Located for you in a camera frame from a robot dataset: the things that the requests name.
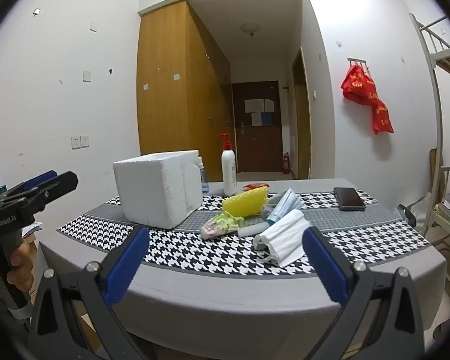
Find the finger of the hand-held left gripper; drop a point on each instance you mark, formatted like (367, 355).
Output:
(48, 191)
(41, 179)

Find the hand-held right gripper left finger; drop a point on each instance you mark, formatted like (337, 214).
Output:
(129, 266)

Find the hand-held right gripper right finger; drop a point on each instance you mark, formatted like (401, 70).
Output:
(324, 270)

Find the blue face mask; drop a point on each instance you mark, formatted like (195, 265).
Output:
(285, 203)

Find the white foam box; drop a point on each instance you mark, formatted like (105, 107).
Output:
(150, 191)

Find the grey sock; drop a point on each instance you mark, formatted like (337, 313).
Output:
(266, 210)

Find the yellow foam net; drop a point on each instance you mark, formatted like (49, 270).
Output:
(243, 202)

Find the green pink soft packet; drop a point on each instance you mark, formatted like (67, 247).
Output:
(219, 225)

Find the person's left hand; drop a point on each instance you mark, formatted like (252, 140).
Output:
(20, 266)

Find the black smartphone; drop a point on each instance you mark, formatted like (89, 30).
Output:
(348, 198)

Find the houndstooth tablecloth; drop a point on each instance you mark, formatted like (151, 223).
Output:
(210, 255)

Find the red snack packet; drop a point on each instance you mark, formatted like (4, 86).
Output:
(255, 186)

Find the red fire extinguisher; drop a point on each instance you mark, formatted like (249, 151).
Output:
(287, 164)

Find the small clear spray bottle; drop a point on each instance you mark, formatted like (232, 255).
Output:
(204, 180)

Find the white pump lotion bottle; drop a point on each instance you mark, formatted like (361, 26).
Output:
(229, 172)

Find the wooden wardrobe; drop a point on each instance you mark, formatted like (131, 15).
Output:
(165, 112)

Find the dark brown entry door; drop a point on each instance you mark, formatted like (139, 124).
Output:
(255, 146)

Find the blue paper notice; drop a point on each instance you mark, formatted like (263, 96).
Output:
(267, 118)

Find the red printed bag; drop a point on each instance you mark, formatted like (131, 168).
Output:
(382, 118)
(356, 84)

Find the white paper notice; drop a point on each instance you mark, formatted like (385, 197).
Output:
(259, 105)
(269, 105)
(249, 105)
(257, 118)

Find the metal bunk bed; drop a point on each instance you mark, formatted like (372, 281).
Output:
(433, 82)

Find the white wall socket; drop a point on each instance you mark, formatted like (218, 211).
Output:
(75, 141)

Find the white wall switch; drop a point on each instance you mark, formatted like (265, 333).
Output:
(85, 141)

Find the white wall plate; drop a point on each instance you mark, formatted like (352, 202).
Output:
(94, 26)
(86, 75)

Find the wall hook rack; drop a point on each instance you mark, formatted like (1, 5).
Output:
(357, 60)

